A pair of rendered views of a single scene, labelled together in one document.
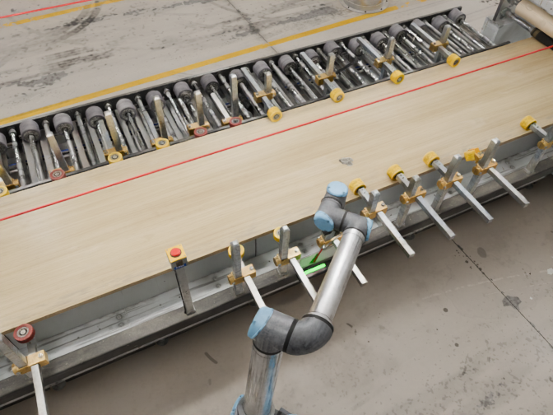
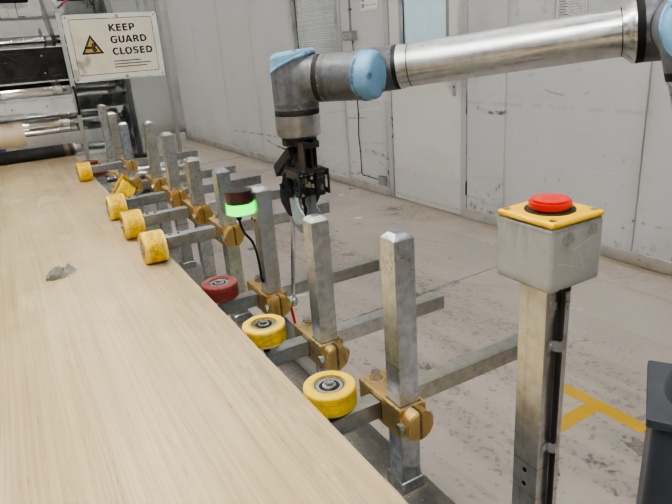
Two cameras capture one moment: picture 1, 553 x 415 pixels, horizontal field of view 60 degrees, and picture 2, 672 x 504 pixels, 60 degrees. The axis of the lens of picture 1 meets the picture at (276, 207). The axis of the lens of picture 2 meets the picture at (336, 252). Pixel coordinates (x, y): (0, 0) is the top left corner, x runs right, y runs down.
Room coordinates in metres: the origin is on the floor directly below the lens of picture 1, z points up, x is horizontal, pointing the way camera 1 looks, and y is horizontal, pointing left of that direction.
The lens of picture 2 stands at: (1.28, 0.94, 1.39)
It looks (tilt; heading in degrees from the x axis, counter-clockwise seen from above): 20 degrees down; 270
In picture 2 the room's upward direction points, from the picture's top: 4 degrees counter-clockwise
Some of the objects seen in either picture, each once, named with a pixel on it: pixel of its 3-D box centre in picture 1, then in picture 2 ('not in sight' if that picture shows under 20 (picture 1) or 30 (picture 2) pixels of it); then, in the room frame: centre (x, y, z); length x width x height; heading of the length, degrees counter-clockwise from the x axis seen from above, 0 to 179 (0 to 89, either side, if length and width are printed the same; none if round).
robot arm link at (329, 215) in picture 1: (329, 215); (350, 75); (1.21, -0.22, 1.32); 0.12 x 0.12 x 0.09; 69
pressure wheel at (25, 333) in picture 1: (27, 337); not in sight; (0.83, 1.07, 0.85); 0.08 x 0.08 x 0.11
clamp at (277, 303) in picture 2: (329, 238); (267, 297); (1.43, -0.28, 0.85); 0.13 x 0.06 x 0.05; 118
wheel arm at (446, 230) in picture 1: (422, 202); (215, 205); (1.62, -0.77, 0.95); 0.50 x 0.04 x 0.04; 28
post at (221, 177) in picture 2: (367, 221); (232, 258); (1.54, -0.49, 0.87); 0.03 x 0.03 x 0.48; 28
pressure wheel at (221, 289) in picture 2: not in sight; (222, 303); (1.53, -0.25, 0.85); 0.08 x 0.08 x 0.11
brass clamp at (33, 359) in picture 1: (30, 362); not in sight; (0.73, 1.04, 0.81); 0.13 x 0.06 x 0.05; 118
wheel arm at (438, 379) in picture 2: (253, 289); (434, 382); (1.12, 0.10, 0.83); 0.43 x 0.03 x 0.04; 28
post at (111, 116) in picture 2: not in sight; (120, 163); (2.24, -1.81, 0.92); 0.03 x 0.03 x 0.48; 28
